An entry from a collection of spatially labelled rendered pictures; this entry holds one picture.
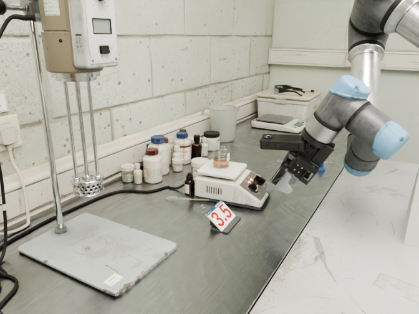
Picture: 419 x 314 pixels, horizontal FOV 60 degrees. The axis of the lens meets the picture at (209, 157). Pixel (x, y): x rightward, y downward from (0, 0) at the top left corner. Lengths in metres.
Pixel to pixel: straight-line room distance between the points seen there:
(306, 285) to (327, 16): 1.85
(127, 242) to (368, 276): 0.52
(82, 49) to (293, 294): 0.58
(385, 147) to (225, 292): 0.43
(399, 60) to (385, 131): 1.47
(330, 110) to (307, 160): 0.15
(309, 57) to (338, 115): 1.52
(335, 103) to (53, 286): 0.69
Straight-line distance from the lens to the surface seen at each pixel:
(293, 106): 2.03
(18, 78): 1.04
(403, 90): 2.33
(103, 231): 0.92
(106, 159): 1.20
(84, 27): 0.67
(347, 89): 0.83
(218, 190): 1.02
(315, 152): 0.92
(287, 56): 2.39
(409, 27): 1.02
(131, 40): 1.32
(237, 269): 0.78
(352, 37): 1.13
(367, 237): 0.97
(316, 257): 0.85
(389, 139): 0.82
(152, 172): 1.17
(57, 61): 0.71
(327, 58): 2.32
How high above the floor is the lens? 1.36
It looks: 19 degrees down
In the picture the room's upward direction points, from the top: 1 degrees clockwise
